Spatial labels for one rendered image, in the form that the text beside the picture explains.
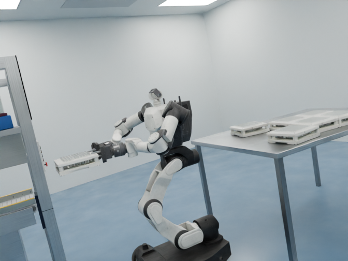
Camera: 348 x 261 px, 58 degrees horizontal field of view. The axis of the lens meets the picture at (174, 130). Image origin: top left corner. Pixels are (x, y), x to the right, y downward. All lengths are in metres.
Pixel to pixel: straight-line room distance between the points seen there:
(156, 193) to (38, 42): 4.18
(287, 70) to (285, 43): 0.49
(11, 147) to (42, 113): 3.65
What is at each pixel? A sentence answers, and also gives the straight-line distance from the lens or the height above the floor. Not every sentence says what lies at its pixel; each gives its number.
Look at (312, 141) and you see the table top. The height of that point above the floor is 0.88.
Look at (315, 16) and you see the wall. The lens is 5.89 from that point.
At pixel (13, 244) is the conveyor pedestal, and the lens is 2.08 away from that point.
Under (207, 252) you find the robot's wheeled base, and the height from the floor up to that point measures 0.17.
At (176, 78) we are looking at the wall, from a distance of 6.90.
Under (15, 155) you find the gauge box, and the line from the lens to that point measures 2.14.
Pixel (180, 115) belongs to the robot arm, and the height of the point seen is 1.19.
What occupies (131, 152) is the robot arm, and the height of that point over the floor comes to 1.02.
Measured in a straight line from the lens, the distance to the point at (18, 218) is 1.99.
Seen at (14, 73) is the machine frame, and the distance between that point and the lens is 1.87.
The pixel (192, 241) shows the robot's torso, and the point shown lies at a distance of 2.45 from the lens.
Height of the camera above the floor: 1.38
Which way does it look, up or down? 8 degrees down
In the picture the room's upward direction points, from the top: 11 degrees counter-clockwise
